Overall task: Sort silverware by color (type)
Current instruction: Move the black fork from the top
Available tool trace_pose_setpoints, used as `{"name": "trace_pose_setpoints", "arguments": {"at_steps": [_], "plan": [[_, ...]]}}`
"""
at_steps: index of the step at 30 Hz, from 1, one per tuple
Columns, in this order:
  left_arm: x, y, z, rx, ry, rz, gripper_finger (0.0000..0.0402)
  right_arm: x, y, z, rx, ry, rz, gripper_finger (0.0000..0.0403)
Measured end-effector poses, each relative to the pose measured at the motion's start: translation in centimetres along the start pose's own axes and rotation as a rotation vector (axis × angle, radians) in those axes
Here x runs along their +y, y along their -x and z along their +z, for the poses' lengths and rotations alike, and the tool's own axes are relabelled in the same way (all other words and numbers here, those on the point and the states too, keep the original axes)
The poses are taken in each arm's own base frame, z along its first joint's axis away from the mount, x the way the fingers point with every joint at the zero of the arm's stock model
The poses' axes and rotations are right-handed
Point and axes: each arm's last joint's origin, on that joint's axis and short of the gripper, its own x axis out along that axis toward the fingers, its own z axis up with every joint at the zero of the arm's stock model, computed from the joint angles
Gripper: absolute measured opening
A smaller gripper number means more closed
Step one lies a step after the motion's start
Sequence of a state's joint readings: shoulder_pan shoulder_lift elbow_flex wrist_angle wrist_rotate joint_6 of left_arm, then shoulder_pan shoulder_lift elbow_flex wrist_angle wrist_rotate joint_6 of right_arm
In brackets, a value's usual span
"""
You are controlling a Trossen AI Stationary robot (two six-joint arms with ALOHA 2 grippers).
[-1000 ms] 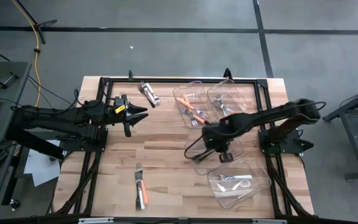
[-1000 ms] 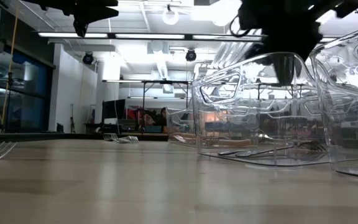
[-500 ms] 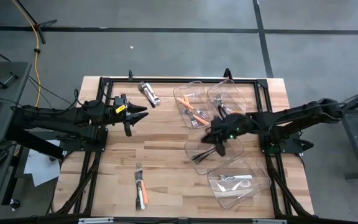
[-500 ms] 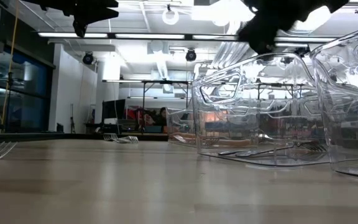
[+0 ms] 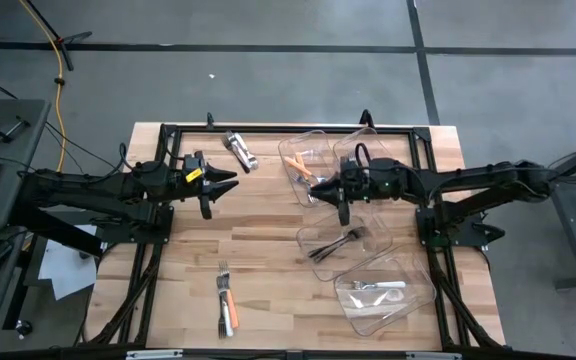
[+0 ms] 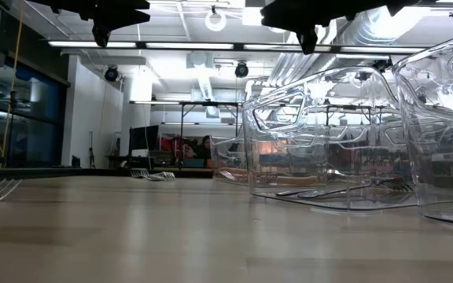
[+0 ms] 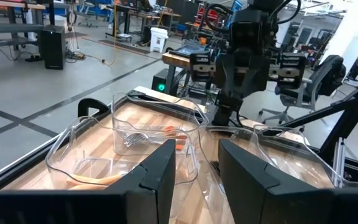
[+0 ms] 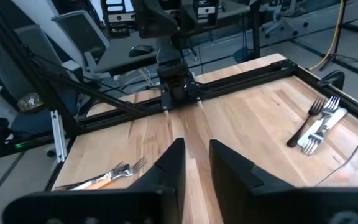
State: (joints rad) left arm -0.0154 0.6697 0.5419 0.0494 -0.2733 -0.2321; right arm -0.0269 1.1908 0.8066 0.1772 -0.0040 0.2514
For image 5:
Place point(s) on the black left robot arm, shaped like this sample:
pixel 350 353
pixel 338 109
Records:
pixel 93 192

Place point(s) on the black caster wheel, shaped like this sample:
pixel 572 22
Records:
pixel 23 327

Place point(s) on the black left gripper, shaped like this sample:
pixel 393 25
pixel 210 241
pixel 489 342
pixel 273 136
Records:
pixel 195 187

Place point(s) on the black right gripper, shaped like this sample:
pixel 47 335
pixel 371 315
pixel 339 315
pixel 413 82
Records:
pixel 363 180

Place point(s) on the black metal table frame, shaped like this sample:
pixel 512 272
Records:
pixel 293 130

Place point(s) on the black table clamp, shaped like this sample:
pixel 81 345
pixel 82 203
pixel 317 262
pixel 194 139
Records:
pixel 210 120
pixel 366 121

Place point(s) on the yellow label tag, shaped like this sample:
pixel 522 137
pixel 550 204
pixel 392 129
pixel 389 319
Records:
pixel 194 175

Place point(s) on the white paper sheet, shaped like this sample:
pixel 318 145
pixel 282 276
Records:
pixel 65 272

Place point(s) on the silver aluminium extrusion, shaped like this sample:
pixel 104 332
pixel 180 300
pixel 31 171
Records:
pixel 433 356
pixel 153 354

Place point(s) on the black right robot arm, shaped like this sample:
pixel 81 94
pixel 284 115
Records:
pixel 468 180

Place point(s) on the black tripod stand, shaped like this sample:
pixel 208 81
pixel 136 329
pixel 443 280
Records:
pixel 75 36

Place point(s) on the clear plastic bin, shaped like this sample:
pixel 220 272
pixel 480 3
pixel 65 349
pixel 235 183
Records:
pixel 393 315
pixel 313 145
pixel 368 260
pixel 383 150

